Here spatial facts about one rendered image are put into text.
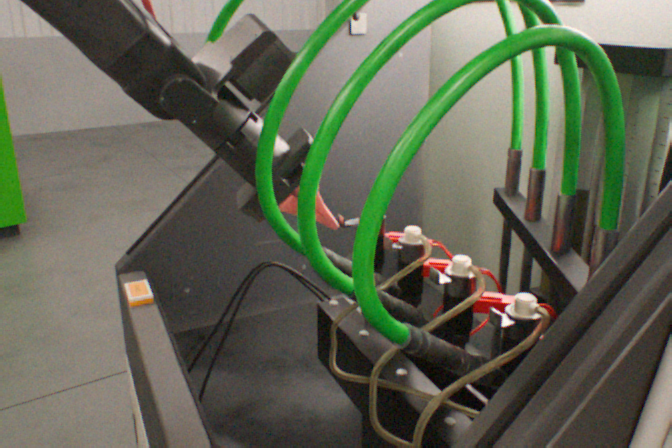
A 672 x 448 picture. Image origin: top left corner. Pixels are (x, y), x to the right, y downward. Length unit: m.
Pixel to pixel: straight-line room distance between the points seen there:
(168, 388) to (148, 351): 0.08
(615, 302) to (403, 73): 0.70
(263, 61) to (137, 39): 0.13
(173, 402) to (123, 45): 0.35
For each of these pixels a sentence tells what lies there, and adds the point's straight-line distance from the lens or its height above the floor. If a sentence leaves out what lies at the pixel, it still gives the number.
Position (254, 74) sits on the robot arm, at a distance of 0.57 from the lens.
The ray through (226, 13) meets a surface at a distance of 0.69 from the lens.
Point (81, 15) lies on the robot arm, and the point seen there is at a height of 1.32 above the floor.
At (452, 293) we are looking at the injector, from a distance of 0.54.
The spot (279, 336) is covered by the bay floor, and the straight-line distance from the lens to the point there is 0.95.
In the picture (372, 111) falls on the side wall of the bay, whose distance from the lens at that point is 0.99.
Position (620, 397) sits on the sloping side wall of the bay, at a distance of 0.41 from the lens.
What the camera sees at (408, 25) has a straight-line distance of 0.44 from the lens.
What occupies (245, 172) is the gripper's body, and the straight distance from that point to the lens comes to 0.59.
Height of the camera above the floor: 1.33
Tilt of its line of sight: 18 degrees down
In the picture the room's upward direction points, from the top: straight up
